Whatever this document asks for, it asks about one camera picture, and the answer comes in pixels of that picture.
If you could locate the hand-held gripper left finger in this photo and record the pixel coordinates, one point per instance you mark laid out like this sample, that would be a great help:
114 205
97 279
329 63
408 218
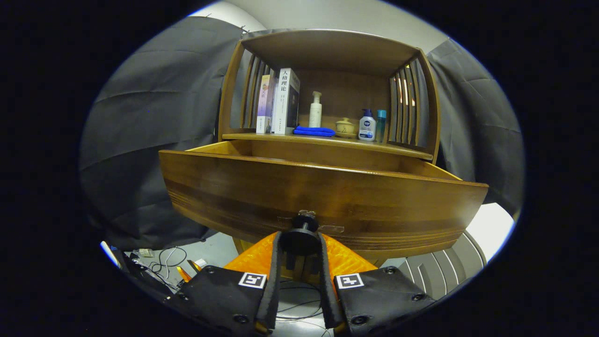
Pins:
273 290

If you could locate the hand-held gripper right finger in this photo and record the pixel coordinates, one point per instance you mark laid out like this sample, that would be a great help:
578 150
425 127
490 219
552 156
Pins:
327 290

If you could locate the wooden drawer with black knob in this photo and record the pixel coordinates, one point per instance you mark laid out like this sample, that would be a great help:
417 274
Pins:
327 196

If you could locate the wooden countertop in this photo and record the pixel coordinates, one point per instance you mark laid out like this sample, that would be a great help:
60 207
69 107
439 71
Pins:
327 139

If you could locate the brown wooden cabinet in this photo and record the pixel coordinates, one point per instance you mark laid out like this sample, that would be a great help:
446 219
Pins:
337 51

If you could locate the yellow saucer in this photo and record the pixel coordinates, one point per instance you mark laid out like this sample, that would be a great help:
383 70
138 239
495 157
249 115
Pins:
346 135

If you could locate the blue folded cloth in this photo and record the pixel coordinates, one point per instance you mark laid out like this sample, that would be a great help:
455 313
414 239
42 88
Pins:
313 131

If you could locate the yellow lidded teacup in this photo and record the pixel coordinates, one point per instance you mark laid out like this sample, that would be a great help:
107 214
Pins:
345 126

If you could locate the white lotion bottle blue cap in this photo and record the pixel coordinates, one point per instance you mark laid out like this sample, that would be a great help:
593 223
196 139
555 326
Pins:
367 128

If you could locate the teal slim bottle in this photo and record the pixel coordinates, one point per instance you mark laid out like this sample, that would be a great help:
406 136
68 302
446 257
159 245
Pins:
381 126

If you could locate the white grey appliance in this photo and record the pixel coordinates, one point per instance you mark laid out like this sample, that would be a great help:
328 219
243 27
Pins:
491 224

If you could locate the white pump bottle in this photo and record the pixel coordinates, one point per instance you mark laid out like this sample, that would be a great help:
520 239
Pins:
315 112

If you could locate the purple paperback book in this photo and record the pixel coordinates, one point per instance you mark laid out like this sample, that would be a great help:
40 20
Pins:
265 103

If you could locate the white book with portrait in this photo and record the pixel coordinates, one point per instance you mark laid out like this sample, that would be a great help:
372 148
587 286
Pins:
281 103

